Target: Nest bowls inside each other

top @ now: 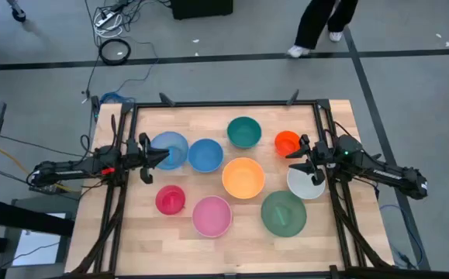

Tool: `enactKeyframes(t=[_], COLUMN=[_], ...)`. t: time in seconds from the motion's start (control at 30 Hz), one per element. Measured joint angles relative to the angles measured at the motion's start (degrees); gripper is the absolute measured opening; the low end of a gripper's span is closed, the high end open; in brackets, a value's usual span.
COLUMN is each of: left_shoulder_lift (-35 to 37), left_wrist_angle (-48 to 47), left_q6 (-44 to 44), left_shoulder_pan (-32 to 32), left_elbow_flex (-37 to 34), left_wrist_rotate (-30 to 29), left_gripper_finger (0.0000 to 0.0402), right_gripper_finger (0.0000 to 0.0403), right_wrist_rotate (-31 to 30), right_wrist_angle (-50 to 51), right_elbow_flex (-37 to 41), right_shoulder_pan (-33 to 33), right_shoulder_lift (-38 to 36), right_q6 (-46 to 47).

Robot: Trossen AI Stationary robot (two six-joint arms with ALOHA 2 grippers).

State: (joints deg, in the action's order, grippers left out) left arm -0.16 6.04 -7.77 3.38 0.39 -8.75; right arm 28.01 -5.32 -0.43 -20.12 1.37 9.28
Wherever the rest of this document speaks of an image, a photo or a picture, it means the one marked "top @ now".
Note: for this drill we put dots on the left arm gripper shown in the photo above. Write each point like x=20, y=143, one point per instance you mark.
x=135, y=155

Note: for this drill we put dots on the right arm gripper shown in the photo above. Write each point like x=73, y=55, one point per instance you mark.
x=319, y=159

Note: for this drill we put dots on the light blue translucent bowl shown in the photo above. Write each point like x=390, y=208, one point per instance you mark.
x=177, y=143

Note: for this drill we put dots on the small orange-red bowl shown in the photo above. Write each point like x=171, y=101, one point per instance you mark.
x=286, y=138

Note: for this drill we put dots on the white plastic bowl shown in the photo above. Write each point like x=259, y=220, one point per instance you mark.
x=303, y=187

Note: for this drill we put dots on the blue plastic bowl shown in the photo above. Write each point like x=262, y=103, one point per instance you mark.
x=205, y=155

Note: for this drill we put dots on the large orange bowl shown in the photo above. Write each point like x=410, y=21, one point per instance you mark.
x=243, y=178

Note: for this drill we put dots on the teal plastic bowl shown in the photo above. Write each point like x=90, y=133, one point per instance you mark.
x=244, y=132

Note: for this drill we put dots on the pink plastic bowl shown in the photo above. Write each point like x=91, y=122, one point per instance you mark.
x=211, y=216

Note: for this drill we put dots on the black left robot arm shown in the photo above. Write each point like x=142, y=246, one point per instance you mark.
x=73, y=168

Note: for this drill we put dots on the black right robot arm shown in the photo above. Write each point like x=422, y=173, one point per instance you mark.
x=383, y=172

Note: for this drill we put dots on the small crimson bowl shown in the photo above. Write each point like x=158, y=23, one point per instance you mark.
x=170, y=199

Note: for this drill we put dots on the large green translucent bowl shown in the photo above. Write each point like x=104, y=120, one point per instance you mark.
x=283, y=213

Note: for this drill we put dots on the black device with green light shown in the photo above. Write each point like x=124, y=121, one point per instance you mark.
x=95, y=105

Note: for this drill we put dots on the small black adapter box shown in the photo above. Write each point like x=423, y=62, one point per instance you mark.
x=43, y=190

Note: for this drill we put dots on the grey cart with white panel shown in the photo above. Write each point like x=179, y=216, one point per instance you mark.
x=38, y=244

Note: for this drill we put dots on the black beam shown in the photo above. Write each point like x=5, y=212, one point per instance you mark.
x=22, y=220

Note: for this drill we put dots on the white power strip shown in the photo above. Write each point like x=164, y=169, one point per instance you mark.
x=106, y=18

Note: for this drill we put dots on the black box on floor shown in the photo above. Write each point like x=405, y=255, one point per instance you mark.
x=201, y=7

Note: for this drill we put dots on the black caster wheel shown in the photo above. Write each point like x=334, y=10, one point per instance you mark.
x=18, y=14

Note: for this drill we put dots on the black angled frame bracket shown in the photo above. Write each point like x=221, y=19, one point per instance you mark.
x=293, y=97
x=166, y=99

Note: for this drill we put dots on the black aluminium table frame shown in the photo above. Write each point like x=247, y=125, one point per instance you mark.
x=228, y=104

